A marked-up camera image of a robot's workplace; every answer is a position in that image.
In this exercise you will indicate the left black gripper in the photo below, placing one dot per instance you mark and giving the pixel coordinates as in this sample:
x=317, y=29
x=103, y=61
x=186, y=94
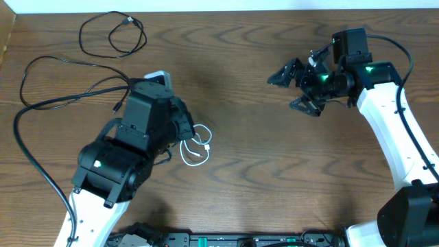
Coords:
x=183, y=117

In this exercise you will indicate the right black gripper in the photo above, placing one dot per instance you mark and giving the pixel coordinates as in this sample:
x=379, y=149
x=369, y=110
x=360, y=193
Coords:
x=291, y=68

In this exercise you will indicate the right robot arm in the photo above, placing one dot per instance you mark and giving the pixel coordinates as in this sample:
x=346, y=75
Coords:
x=345, y=69

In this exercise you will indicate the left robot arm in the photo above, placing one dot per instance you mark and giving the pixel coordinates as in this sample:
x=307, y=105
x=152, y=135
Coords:
x=120, y=160

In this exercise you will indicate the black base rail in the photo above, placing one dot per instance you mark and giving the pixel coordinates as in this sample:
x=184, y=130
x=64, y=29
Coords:
x=141, y=234

